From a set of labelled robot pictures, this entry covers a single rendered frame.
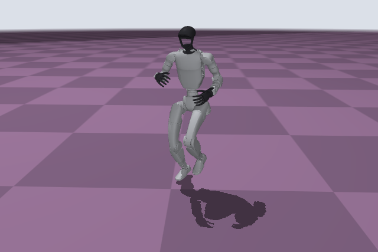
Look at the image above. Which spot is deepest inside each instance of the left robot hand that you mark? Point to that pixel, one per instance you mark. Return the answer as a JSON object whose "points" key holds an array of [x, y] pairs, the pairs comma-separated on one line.
{"points": [[204, 96]]}

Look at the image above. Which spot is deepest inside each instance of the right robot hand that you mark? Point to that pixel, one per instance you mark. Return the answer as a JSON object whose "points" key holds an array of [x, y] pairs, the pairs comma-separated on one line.
{"points": [[160, 76]]}

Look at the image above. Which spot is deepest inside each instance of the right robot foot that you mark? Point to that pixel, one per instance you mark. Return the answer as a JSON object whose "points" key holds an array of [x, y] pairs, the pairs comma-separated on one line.
{"points": [[182, 173]]}

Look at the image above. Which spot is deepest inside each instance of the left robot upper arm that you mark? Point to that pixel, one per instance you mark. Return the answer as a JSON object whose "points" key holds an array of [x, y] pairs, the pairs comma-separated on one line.
{"points": [[208, 60]]}

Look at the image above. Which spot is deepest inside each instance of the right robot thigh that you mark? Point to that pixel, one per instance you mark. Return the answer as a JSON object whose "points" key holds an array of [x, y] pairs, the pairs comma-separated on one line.
{"points": [[174, 125]]}

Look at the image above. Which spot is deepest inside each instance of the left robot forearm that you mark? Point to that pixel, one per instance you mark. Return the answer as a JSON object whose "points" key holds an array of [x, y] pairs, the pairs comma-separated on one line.
{"points": [[217, 84]]}

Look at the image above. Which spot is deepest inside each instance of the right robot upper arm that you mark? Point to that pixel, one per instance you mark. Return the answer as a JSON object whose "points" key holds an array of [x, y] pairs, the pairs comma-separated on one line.
{"points": [[170, 58]]}

